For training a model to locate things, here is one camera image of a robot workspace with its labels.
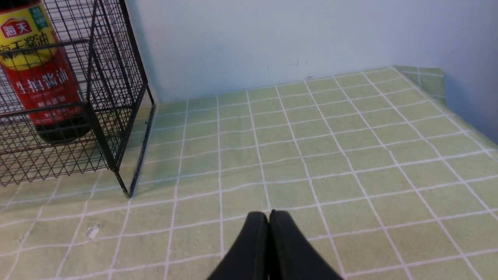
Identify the black wire mesh shelf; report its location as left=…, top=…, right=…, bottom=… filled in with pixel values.
left=0, top=0, right=155, bottom=198

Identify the light soy sauce bottle red label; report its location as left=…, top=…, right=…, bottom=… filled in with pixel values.
left=0, top=0, right=90, bottom=145

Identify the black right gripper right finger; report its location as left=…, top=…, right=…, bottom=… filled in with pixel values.
left=268, top=210, right=342, bottom=280

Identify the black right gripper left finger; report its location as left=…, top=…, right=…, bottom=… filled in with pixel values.
left=208, top=212, right=268, bottom=280

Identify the green checkered tablecloth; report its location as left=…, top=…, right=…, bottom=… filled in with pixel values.
left=1, top=66, right=497, bottom=280

